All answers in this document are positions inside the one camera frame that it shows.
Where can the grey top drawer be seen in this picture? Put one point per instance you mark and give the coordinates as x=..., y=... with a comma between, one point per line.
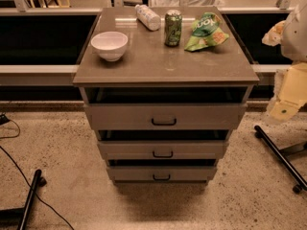
x=164, y=116

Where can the black right base leg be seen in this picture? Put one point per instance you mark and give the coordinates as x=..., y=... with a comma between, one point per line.
x=283, y=156

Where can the metal railing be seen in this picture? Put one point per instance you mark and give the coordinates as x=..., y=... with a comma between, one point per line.
x=62, y=74

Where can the black left base leg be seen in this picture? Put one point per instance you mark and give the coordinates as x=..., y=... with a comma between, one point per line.
x=20, y=216

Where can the clear plastic water bottle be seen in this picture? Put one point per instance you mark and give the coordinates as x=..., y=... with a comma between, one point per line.
x=148, y=17

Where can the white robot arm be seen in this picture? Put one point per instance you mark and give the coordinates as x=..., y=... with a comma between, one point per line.
x=290, y=85

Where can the green chip bag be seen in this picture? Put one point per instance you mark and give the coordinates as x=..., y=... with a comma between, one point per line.
x=206, y=32

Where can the white ceramic bowl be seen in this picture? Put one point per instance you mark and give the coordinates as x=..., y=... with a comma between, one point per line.
x=110, y=45

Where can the black base leg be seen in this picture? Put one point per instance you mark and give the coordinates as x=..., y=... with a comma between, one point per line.
x=283, y=156
x=20, y=216

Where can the grey bottom drawer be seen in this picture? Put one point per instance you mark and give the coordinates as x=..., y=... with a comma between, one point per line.
x=161, y=174

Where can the grey drawer cabinet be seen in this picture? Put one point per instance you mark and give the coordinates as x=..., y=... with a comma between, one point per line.
x=152, y=73

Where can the grey middle drawer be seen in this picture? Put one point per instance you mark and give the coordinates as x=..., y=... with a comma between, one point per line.
x=162, y=150

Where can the green soda can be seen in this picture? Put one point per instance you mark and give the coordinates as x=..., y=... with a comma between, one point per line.
x=172, y=28

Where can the grey drawer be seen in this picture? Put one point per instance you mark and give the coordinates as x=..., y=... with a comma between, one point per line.
x=162, y=150
x=161, y=174
x=164, y=116

